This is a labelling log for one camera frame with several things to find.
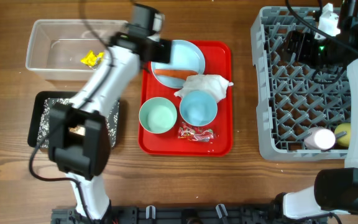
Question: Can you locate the orange carrot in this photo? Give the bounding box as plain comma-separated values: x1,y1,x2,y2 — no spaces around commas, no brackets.
154,69,198,80

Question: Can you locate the yellow snack wrapper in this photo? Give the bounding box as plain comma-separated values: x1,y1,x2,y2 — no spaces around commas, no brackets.
80,50,104,70

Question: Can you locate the mint green bowl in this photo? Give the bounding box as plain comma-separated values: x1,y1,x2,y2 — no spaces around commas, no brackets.
139,97,177,134

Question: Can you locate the white tissue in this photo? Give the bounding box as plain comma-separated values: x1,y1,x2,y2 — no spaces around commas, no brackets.
174,75,234,103

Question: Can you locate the light blue bowl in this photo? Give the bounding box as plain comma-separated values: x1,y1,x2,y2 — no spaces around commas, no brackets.
179,90,218,127

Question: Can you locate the pink cup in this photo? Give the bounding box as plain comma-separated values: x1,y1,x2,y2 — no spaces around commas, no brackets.
304,127,336,150

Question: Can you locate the yellow cup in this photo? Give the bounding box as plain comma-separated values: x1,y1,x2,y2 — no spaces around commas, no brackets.
334,123,351,147

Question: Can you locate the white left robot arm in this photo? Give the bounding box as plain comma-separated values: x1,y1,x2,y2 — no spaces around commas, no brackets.
48,32,172,223

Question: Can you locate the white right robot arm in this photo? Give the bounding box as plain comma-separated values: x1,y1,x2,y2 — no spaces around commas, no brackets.
278,1,358,221

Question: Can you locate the grey dishwasher rack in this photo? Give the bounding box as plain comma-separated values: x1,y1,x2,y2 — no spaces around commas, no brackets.
250,6,351,161

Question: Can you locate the light blue plate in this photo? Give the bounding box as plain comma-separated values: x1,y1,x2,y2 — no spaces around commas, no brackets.
151,40,206,89

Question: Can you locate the red tray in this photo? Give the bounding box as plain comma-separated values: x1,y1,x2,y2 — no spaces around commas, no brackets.
138,40,233,157

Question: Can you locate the clear plastic bin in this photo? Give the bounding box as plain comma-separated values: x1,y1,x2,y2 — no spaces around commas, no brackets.
25,19,131,82

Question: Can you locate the red candy wrapper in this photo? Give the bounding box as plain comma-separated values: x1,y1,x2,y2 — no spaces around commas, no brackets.
178,122,215,142

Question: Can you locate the black tray with rice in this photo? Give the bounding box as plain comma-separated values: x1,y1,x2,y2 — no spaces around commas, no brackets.
27,91,119,148

